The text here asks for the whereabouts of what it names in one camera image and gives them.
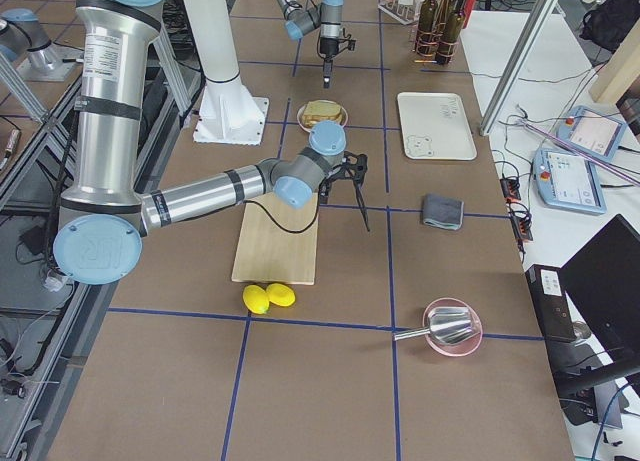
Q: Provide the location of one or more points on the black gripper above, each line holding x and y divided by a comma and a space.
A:
328, 181
327, 46

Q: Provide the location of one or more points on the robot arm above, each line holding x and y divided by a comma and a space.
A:
102, 218
21, 32

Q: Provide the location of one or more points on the cream bear tray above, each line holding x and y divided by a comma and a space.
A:
434, 127

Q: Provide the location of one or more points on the wooden cutting board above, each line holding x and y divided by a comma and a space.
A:
277, 242

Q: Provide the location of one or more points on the grey folded cloth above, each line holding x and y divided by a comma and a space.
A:
442, 212

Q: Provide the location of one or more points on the dark wine bottle upper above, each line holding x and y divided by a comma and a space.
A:
426, 27

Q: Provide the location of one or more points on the dark wine bottle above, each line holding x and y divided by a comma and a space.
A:
426, 27
453, 25

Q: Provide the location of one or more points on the upper yellow lemon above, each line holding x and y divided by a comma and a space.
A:
280, 294

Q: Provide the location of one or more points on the yellow lemon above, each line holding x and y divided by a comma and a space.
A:
280, 294
256, 299

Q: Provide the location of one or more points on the dark wine bottle lower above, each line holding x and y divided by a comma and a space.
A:
453, 25

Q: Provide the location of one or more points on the lower yellow lemon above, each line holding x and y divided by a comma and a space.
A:
256, 299

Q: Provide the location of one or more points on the metal scoop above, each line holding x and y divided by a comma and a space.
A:
446, 326

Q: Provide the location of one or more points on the black power strip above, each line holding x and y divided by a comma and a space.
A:
519, 214

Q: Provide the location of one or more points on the pink bowl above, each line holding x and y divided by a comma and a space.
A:
464, 348

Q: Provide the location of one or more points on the near teach pendant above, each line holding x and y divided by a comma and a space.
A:
568, 182

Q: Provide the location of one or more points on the teach pendant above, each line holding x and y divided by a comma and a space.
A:
568, 182
592, 131

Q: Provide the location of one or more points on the black computer box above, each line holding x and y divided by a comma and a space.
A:
550, 303

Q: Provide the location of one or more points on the far teach pendant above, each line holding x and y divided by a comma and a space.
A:
592, 131

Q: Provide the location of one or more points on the black laptop monitor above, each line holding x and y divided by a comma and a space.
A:
602, 281

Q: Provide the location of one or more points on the copper wire bottle rack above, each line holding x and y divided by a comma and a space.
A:
437, 31

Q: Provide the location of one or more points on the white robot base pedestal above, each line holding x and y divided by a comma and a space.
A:
228, 113

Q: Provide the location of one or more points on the aluminium frame post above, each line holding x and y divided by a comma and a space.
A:
534, 24

